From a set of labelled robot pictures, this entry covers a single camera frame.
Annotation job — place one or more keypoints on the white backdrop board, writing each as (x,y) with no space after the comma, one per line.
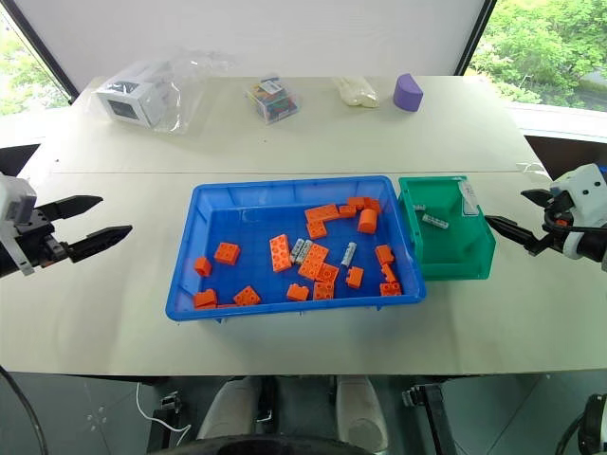
(265,33)

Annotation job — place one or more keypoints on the white cardboard product box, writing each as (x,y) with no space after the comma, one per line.
(130,97)

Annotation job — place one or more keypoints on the black metal stand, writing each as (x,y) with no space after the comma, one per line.
(434,412)

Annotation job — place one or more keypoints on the grey AA battery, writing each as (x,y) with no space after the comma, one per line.
(435,221)
(306,251)
(296,249)
(349,254)

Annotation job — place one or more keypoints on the clear box of colourful pieces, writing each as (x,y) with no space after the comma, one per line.
(274,99)

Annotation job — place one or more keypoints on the green plastic bin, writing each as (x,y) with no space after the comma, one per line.
(455,260)

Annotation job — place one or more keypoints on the white rounded robot leg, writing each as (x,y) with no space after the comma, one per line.
(227,410)
(362,412)

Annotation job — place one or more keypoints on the blue plastic tray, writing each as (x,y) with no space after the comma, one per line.
(246,227)

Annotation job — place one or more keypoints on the purple half-cylinder foam block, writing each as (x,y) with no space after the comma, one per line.
(408,95)

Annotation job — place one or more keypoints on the orange small building block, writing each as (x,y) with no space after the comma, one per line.
(297,293)
(373,205)
(356,203)
(355,278)
(347,212)
(203,266)
(389,274)
(205,299)
(384,254)

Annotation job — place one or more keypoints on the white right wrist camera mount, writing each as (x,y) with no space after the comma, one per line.
(587,189)

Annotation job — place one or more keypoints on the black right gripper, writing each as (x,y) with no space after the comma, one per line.
(559,208)

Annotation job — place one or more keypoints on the cream white plastic bag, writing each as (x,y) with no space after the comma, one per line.
(358,92)

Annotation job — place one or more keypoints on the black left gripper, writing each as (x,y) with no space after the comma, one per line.
(42,242)

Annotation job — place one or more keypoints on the white box in plastic bag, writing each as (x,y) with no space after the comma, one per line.
(194,90)

